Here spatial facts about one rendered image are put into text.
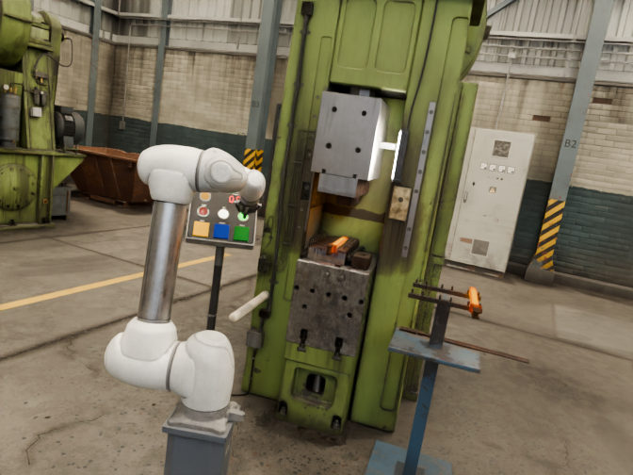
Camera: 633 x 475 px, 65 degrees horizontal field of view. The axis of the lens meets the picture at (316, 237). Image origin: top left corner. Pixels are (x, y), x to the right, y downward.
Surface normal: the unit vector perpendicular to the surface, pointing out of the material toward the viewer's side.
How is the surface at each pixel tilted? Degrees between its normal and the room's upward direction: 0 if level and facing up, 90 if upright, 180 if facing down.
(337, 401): 89
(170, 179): 87
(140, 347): 78
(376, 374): 90
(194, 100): 91
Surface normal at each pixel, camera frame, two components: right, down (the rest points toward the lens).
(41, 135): 0.85, 0.03
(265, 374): -0.25, 0.14
